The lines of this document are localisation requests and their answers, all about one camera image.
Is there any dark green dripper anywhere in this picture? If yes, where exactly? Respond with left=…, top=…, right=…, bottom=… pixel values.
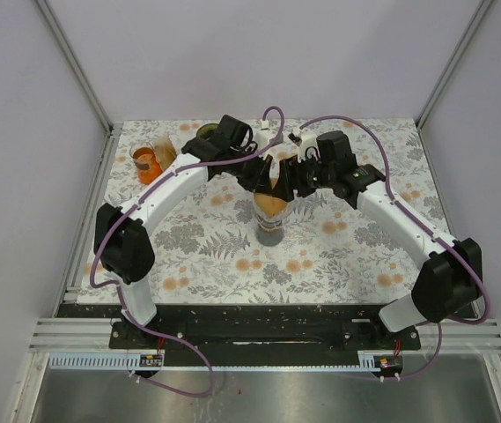
left=196, top=122, right=218, bottom=139

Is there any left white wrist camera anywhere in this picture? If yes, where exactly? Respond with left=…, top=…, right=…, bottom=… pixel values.
left=254, top=120, right=284, bottom=156

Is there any brown coffee filter stack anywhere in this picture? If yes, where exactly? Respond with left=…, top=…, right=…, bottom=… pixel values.
left=151, top=134, right=177, bottom=171

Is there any brown paper coffee filter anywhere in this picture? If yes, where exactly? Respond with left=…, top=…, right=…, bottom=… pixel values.
left=254, top=194, right=288, bottom=219

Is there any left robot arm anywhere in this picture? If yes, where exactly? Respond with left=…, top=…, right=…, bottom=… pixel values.
left=93, top=115, right=283, bottom=348

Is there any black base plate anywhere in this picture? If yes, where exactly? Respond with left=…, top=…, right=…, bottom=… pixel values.
left=108, top=303, right=421, bottom=353

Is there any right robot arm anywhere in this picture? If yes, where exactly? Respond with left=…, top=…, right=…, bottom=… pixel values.
left=273, top=130, right=484, bottom=349

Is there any white slotted cable duct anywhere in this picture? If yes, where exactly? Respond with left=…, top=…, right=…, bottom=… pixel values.
left=48, top=352, right=402, bottom=373

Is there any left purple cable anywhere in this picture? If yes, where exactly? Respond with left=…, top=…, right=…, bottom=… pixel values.
left=89, top=106, right=286, bottom=397

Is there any purple cable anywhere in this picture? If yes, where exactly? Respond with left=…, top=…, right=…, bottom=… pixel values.
left=89, top=106, right=286, bottom=397
left=298, top=115, right=493, bottom=382

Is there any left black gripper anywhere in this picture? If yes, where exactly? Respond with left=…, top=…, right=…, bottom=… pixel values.
left=227, top=147, right=273, bottom=196

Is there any glass coffee carafe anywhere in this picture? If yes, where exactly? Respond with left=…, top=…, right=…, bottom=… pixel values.
left=255, top=216, right=284, bottom=247

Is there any glass of orange liquid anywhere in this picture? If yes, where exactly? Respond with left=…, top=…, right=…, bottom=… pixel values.
left=129, top=143, right=163, bottom=185

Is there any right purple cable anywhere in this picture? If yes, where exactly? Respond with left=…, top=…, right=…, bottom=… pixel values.
left=298, top=115, right=493, bottom=382

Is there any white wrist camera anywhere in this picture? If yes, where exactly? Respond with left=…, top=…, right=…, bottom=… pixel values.
left=289, top=128, right=318, bottom=162
left=254, top=120, right=284, bottom=156

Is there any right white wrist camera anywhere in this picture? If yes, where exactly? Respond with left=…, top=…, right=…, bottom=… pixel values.
left=289, top=128, right=318, bottom=162

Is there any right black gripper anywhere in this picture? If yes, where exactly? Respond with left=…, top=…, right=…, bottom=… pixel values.
left=270, top=151, right=335, bottom=204

